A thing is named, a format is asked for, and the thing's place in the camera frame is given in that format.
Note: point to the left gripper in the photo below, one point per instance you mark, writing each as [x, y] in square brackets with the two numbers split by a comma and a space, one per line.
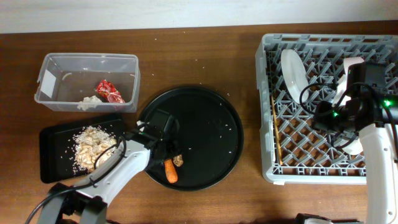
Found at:
[175, 147]

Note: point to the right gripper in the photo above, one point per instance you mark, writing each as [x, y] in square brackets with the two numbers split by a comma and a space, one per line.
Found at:
[319, 120]

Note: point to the brown food scrap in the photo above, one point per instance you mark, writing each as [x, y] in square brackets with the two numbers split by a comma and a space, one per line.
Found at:
[178, 160]

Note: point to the orange carrot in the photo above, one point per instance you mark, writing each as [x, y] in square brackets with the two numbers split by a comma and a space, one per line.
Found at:
[170, 172]

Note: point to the cream paper cup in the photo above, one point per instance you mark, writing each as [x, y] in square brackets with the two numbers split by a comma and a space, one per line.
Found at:
[353, 148]

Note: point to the round black tray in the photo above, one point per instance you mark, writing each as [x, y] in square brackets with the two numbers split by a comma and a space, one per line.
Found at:
[210, 136]

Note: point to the wooden chopstick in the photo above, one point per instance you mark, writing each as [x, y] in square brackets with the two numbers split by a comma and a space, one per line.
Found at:
[276, 131]

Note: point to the grey plate with food scraps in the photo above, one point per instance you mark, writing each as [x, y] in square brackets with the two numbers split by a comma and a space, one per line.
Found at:
[294, 75]

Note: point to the pink bowl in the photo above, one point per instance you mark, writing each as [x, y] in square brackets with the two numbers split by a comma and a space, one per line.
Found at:
[347, 62]

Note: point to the pile of rice and shells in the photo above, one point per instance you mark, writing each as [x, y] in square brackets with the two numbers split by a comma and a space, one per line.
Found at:
[87, 146]

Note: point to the red snack wrapper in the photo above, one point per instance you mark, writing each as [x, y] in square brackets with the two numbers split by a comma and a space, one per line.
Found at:
[108, 91]

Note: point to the white tissue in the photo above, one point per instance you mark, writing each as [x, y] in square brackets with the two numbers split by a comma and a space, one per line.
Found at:
[89, 102]

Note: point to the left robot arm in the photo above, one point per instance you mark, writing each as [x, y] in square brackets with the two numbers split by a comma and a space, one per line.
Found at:
[153, 141]

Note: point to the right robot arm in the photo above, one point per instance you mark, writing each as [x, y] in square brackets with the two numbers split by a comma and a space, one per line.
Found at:
[368, 112]

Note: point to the grey dishwasher rack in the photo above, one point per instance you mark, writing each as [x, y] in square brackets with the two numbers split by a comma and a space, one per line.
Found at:
[308, 156]

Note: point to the black rectangular tray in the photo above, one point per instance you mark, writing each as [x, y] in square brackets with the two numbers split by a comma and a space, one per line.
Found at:
[58, 146]

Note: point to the clear plastic bin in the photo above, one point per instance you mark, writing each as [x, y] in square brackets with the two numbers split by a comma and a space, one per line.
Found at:
[66, 78]

